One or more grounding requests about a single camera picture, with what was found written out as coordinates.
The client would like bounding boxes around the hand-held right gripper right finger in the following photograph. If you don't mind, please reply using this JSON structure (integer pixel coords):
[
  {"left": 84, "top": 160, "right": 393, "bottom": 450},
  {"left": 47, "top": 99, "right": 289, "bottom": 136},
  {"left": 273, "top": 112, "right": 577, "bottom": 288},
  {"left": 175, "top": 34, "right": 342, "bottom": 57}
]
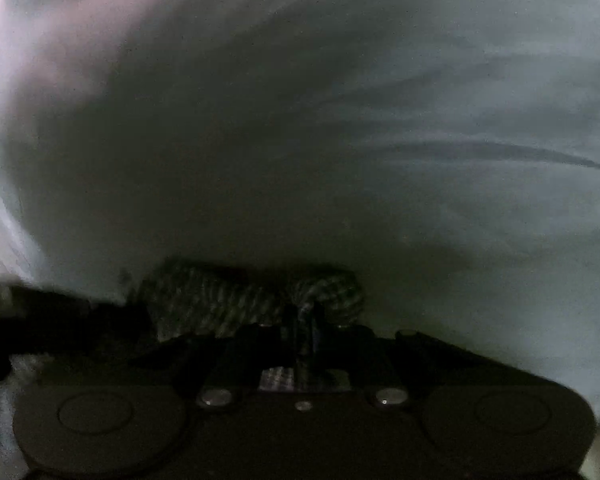
[{"left": 306, "top": 324, "right": 482, "bottom": 407}]

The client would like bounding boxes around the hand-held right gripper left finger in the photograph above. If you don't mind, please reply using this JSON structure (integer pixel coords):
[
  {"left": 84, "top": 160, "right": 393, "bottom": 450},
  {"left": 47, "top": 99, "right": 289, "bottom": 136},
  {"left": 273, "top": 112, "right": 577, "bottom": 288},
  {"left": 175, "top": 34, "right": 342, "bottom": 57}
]
[{"left": 129, "top": 323, "right": 295, "bottom": 405}]

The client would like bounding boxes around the blue checkered shirt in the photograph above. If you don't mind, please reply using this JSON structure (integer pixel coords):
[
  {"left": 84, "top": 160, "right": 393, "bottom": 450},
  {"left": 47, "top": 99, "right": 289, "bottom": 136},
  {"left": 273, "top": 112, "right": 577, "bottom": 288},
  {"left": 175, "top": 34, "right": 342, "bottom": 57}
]
[{"left": 130, "top": 256, "right": 366, "bottom": 393}]

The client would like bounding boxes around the carrot print quilt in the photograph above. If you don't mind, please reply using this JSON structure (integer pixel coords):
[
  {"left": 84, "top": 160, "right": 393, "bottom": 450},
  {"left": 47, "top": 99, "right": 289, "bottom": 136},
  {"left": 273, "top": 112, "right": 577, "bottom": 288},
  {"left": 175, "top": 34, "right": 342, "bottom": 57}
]
[{"left": 0, "top": 0, "right": 600, "bottom": 431}]

